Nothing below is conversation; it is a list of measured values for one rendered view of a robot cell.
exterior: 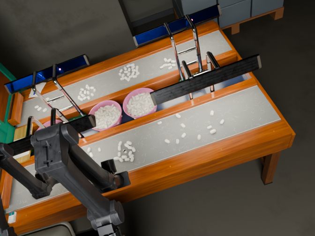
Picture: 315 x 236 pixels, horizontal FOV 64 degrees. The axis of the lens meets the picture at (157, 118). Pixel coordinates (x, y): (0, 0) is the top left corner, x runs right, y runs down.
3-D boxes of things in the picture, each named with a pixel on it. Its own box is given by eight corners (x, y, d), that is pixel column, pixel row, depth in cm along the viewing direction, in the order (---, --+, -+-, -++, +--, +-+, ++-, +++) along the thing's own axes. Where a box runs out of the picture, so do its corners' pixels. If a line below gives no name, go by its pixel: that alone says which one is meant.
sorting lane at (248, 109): (281, 121, 152) (281, 118, 150) (8, 214, 162) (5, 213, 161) (257, 86, 170) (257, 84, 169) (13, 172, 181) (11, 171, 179)
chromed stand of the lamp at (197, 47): (205, 76, 194) (198, 27, 158) (180, 85, 195) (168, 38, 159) (197, 61, 205) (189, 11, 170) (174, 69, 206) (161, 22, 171)
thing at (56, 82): (88, 118, 199) (56, 79, 164) (64, 126, 200) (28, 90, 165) (86, 101, 211) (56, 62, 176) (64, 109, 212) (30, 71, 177)
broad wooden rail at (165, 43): (220, 45, 223) (218, 27, 208) (33, 113, 234) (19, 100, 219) (214, 37, 230) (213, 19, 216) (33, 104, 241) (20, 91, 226)
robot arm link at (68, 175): (19, 166, 61) (57, 154, 61) (31, 128, 71) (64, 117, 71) (99, 234, 92) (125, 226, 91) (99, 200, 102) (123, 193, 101)
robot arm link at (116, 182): (95, 192, 99) (116, 186, 99) (88, 164, 101) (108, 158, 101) (105, 188, 111) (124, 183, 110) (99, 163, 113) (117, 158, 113)
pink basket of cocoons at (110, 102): (132, 121, 186) (127, 114, 179) (102, 143, 182) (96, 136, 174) (115, 102, 202) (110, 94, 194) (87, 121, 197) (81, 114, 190)
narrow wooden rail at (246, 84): (256, 93, 175) (257, 82, 167) (19, 176, 186) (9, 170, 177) (252, 87, 179) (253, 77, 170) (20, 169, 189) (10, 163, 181)
